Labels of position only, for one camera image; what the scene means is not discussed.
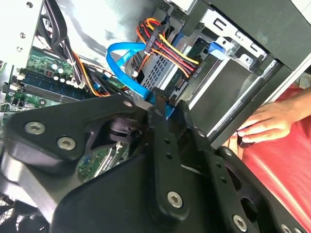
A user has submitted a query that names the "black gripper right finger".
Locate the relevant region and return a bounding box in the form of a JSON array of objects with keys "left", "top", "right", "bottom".
[{"left": 179, "top": 100, "right": 304, "bottom": 233}]

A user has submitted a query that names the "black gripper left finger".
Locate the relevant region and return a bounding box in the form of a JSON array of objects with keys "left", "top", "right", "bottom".
[{"left": 2, "top": 87, "right": 190, "bottom": 220}]

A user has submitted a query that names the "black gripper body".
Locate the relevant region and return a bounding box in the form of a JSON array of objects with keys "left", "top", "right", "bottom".
[{"left": 50, "top": 116, "right": 234, "bottom": 233}]

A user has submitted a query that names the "blue data wire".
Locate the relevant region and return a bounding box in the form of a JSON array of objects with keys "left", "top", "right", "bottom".
[{"left": 106, "top": 42, "right": 182, "bottom": 121}]

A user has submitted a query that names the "red orange power wire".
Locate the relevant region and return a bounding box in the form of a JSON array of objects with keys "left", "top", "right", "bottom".
[{"left": 71, "top": 17, "right": 204, "bottom": 98}]

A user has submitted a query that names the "hard disk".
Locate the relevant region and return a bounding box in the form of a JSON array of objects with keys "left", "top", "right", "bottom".
[{"left": 167, "top": 31, "right": 228, "bottom": 102}]

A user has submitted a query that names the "person's left hand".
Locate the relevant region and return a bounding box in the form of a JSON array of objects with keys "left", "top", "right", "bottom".
[{"left": 223, "top": 134, "right": 244, "bottom": 160}]

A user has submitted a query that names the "person's right hand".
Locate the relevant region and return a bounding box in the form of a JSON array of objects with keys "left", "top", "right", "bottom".
[{"left": 237, "top": 104, "right": 301, "bottom": 144}]

